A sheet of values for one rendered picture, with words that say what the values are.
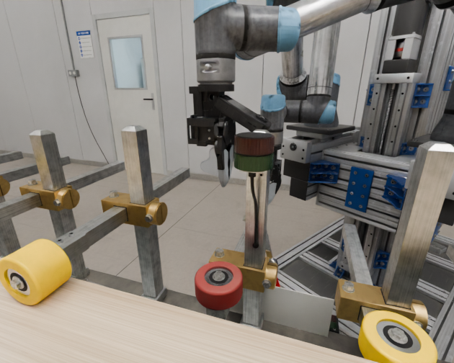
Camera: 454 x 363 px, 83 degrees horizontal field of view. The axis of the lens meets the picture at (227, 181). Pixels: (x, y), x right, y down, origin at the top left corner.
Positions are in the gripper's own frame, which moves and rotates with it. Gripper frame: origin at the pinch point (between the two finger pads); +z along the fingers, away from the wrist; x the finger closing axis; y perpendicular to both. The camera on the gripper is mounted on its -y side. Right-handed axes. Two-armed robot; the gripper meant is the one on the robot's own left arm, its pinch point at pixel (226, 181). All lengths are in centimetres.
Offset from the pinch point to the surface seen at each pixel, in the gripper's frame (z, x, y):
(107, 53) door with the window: -66, -263, 262
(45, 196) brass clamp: 4.8, 11.1, 42.1
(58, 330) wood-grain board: 10.3, 33.8, 11.8
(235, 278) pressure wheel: 9.8, 17.7, -7.4
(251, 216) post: 2.5, 9.6, -7.9
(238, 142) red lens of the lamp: -12.0, 15.0, -7.0
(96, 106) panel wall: 4, -263, 297
